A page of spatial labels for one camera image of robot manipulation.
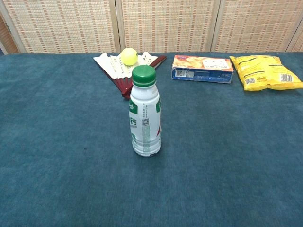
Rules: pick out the white plastic drink bottle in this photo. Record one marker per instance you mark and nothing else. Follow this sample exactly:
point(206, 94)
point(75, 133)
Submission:
point(145, 111)

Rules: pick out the green bottle cap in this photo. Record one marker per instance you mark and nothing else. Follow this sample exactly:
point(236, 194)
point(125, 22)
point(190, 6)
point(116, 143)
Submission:
point(143, 74)

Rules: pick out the yellow tennis ball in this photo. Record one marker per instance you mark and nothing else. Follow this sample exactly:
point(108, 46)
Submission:
point(129, 56)

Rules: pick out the paper folding fan red ribs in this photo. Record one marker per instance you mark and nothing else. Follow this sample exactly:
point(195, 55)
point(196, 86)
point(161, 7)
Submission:
point(111, 63)

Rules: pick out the orange and blue cracker box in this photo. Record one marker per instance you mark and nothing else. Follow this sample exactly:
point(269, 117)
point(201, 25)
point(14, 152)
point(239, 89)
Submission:
point(201, 68)

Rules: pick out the blue table cloth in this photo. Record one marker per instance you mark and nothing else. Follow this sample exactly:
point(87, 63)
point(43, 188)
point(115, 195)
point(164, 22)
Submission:
point(71, 142)

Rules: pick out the woven bamboo folding screen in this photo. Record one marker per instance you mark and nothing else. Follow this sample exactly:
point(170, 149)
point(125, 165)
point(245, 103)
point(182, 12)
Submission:
point(165, 23)

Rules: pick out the yellow snack bag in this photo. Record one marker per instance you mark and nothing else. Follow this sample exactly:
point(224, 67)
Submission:
point(265, 71)

